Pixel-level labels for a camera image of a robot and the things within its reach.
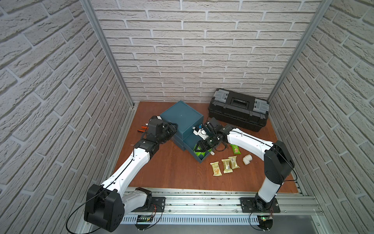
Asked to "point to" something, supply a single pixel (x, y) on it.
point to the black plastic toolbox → (238, 109)
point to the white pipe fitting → (247, 159)
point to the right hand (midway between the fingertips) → (199, 149)
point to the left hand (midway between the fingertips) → (178, 124)
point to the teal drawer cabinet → (186, 118)
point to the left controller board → (143, 218)
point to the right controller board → (265, 222)
